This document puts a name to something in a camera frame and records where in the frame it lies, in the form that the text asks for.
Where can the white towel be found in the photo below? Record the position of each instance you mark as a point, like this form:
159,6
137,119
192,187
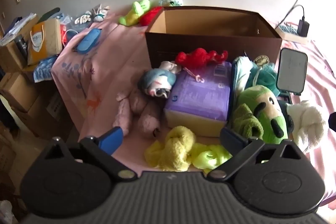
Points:
309,121

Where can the white panda plush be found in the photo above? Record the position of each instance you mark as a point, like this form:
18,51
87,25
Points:
172,0

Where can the brown cardboard box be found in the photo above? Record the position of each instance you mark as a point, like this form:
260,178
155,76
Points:
210,41

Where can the red knitted toy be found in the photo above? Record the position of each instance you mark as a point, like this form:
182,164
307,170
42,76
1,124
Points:
195,56

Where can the red plush pillow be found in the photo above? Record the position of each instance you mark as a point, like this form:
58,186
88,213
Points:
149,16

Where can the blue case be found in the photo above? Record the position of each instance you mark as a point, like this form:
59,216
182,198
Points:
88,41

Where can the lime green plush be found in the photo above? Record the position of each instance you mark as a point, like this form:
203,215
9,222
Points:
134,12

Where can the green plush toy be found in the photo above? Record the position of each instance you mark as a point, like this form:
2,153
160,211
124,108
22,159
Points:
260,106

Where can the red packet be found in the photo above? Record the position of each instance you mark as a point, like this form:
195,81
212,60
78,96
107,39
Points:
63,29

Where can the pink plush bunny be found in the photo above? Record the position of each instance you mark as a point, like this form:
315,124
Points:
147,113

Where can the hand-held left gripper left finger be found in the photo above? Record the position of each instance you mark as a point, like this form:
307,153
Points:
111,139

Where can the black phone holder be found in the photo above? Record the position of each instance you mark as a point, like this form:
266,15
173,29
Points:
287,108

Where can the neon yellow-green cloth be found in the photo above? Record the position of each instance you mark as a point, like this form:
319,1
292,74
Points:
210,157

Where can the blue patterned bag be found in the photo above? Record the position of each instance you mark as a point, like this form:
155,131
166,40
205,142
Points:
64,18

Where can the white power strip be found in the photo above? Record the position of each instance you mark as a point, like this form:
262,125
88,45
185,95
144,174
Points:
288,32

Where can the black smartphone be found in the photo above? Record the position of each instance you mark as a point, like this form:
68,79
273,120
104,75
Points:
292,71

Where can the stack of papers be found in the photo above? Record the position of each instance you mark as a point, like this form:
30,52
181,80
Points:
17,27

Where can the printed paper bag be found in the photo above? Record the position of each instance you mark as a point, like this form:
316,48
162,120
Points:
44,40

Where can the purple tissue packet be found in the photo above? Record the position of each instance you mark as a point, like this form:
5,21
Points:
199,92

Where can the teal bath pouf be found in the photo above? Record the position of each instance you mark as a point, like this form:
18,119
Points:
265,77

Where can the white glove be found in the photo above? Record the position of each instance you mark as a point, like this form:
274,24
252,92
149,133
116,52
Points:
82,19

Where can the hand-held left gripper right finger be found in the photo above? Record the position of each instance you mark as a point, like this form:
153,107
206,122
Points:
232,140

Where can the yellow plush toy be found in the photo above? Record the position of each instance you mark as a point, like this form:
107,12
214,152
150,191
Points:
177,148

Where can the black charger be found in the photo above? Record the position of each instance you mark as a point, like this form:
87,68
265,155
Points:
303,27

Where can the dark green object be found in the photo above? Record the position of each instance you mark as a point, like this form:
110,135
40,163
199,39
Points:
50,14

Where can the small white bunny plush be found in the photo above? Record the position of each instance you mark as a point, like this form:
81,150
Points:
101,14

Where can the blue patterned cloth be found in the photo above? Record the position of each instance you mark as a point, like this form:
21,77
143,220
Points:
44,69

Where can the black printed bottle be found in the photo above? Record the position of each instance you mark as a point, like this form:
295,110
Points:
21,45

